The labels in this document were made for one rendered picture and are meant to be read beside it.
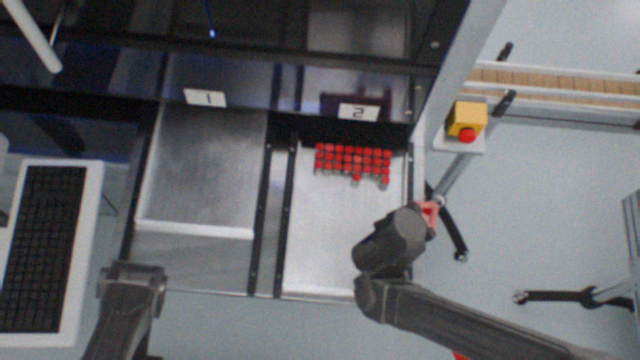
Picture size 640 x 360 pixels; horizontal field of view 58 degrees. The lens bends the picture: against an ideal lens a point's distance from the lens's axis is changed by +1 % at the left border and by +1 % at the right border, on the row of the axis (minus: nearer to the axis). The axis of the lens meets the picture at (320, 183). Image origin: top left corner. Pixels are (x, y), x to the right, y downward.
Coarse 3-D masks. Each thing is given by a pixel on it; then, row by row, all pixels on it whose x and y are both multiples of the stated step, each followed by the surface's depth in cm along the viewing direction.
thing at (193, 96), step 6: (186, 90) 124; (192, 90) 124; (198, 90) 124; (186, 96) 126; (192, 96) 126; (198, 96) 126; (204, 96) 126; (210, 96) 125; (216, 96) 125; (222, 96) 125; (192, 102) 128; (198, 102) 128; (204, 102) 128; (216, 102) 128; (222, 102) 127
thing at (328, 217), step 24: (312, 168) 136; (312, 192) 134; (336, 192) 134; (360, 192) 135; (384, 192) 135; (312, 216) 132; (336, 216) 132; (360, 216) 132; (384, 216) 133; (288, 240) 126; (312, 240) 130; (336, 240) 130; (360, 240) 130; (288, 264) 127; (312, 264) 127; (336, 264) 128; (312, 288) 125; (336, 288) 123
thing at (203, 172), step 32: (160, 128) 138; (192, 128) 139; (224, 128) 139; (256, 128) 140; (160, 160) 135; (192, 160) 135; (224, 160) 136; (256, 160) 136; (160, 192) 132; (192, 192) 132; (224, 192) 133; (256, 192) 130; (160, 224) 128; (192, 224) 126; (224, 224) 130
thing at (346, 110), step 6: (342, 108) 126; (348, 108) 126; (354, 108) 126; (366, 108) 125; (372, 108) 125; (378, 108) 125; (342, 114) 128; (348, 114) 128; (360, 114) 128; (366, 114) 127; (372, 114) 127; (372, 120) 130
